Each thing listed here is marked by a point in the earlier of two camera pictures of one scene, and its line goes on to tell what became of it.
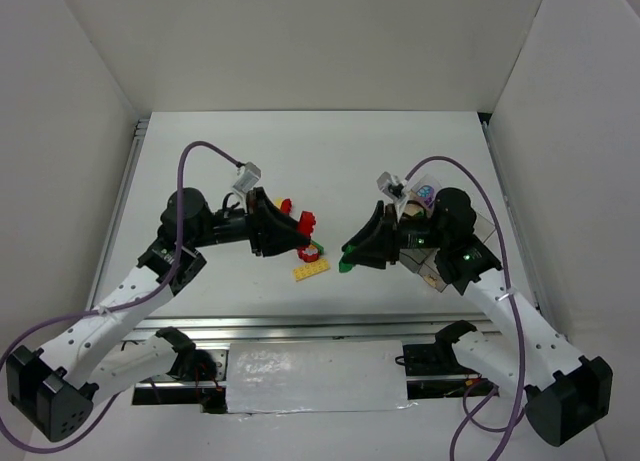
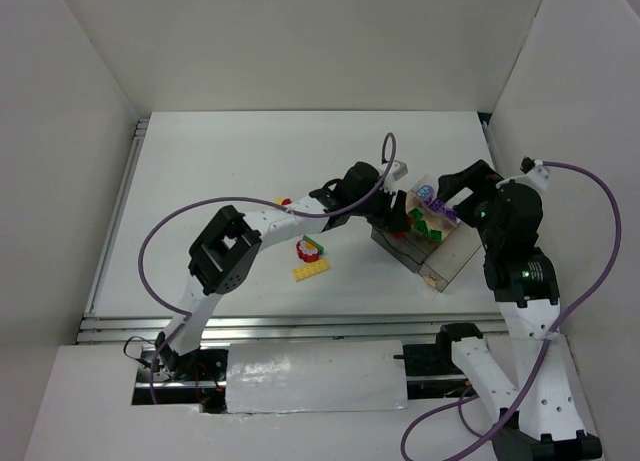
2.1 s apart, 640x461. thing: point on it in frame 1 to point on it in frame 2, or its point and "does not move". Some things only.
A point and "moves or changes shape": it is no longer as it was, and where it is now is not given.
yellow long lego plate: (311, 269) does not move
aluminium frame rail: (219, 332) does not move
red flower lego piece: (308, 254) does not move
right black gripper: (391, 236) to (470, 191)
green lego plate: (319, 246) does not move
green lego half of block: (345, 267) moves or changes shape
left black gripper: (255, 223) to (388, 209)
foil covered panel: (316, 377) does not move
